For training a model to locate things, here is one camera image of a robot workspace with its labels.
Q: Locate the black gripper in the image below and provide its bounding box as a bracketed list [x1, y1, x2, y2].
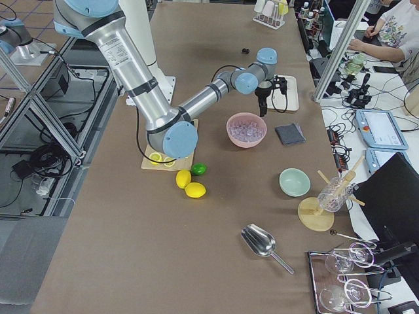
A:
[255, 81, 272, 117]

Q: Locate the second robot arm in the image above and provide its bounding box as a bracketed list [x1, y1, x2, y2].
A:
[1, 19, 56, 66]

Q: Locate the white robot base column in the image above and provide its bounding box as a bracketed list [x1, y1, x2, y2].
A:
[118, 0, 176, 103]

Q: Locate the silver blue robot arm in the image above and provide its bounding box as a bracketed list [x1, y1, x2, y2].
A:
[53, 1, 278, 159]

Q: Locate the pink bowl of ice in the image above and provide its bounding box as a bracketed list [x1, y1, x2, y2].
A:
[226, 113, 267, 148]

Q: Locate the pink upturned cup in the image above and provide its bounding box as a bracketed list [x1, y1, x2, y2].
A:
[262, 1, 275, 18]

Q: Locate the pale mint upturned cup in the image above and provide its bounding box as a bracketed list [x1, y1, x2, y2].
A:
[254, 0, 265, 14]

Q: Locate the yellow green upturned cup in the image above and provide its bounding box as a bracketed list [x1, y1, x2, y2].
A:
[278, 0, 289, 16]

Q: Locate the wooden cup tree stand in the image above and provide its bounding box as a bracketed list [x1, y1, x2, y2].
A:
[298, 156, 365, 232]

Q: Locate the steel ice scoop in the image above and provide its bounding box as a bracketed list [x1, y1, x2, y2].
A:
[241, 224, 295, 275]

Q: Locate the cream rabbit serving tray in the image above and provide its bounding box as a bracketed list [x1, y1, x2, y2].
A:
[267, 75, 299, 113]

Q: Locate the grey folded cloth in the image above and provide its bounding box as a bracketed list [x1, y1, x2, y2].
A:
[275, 123, 306, 145]

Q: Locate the mint green bowl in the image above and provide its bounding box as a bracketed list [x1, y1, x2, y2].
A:
[279, 168, 311, 197]

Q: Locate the green lime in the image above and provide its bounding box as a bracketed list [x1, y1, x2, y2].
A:
[191, 163, 208, 176]

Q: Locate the wooden cutting board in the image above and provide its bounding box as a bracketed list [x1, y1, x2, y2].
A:
[141, 118, 200, 172]

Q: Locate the yellow lemon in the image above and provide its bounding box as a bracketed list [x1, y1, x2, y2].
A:
[175, 169, 192, 189]
[185, 182, 206, 198]

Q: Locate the lemon half slice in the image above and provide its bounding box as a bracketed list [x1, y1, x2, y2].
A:
[148, 152, 163, 165]
[163, 156, 176, 167]

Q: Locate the clear textured glass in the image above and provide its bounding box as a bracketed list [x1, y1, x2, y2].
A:
[318, 177, 354, 213]

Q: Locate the blue teach pendant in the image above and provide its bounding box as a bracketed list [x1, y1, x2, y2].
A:
[365, 147, 410, 176]
[355, 109, 409, 150]

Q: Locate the long bar spoon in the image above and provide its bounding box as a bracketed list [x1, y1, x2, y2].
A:
[329, 229, 377, 245]

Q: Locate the person in white shirt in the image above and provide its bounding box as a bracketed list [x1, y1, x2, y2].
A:
[348, 1, 418, 63]

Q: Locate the black monitor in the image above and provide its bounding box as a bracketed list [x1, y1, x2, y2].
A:
[353, 152, 419, 262]

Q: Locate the upper wine glass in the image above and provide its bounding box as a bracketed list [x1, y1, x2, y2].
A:
[325, 242, 374, 275]

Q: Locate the wine glass holder rack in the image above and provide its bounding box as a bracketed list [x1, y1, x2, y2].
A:
[307, 242, 392, 313]

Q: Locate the lower wine glass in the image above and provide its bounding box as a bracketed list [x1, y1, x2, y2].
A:
[319, 279, 373, 313]

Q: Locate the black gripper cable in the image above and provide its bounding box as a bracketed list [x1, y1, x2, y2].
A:
[135, 64, 289, 160]

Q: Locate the white wire cup rack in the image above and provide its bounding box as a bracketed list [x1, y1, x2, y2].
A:
[253, 7, 285, 30]

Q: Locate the aluminium frame post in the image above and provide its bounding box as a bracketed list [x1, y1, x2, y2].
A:
[312, 0, 370, 103]

